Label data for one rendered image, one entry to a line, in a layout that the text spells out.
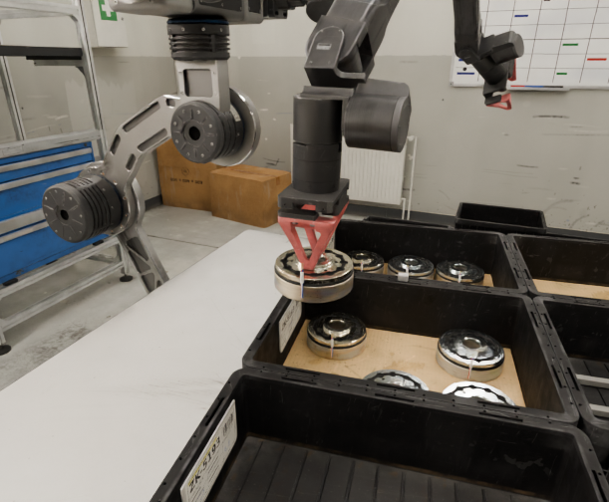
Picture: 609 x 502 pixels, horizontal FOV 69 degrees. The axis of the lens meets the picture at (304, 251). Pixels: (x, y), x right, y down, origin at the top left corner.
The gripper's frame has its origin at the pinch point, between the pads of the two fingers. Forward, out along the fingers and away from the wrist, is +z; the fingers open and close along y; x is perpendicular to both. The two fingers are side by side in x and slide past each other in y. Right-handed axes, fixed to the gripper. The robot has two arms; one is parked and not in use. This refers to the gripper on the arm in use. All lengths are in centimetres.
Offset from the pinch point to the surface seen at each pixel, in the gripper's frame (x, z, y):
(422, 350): -15.9, 22.5, 15.5
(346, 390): -7.1, 12.3, -9.7
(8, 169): 172, 30, 103
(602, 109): -121, 10, 313
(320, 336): 1.0, 20.1, 10.6
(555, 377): -31.3, 11.8, -0.1
